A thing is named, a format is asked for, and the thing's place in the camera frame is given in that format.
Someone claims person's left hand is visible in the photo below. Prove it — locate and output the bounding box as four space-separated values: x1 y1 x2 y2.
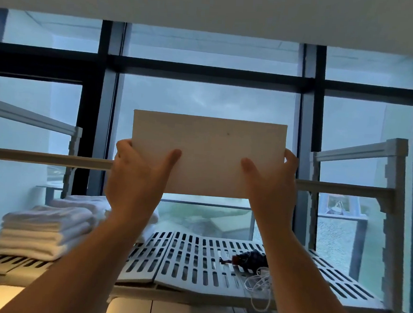
102 137 183 228

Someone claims person's right hand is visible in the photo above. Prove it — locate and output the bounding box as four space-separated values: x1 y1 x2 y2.
236 145 301 236

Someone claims white rectangular board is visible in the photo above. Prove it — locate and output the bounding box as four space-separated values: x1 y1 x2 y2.
128 109 289 202

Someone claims person's left forearm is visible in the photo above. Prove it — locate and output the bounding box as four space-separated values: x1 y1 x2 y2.
0 202 155 313

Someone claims person's right forearm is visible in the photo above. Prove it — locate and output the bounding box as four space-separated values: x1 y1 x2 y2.
250 222 382 313

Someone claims glass balcony railing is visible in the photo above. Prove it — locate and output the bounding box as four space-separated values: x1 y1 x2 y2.
34 183 370 252

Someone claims small black and red device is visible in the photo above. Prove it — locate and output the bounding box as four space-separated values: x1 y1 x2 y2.
219 248 270 276

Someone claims white slotted shelf panel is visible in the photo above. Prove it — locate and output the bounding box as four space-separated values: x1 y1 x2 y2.
116 228 176 287
154 229 388 311
0 250 56 279

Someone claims white plastic shelf rack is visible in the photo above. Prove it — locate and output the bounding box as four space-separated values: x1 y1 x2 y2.
0 94 413 313

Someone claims thin white cable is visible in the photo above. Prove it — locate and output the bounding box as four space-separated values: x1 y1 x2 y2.
242 266 277 313

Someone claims dark window frame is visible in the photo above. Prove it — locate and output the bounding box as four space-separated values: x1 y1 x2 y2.
0 8 413 313

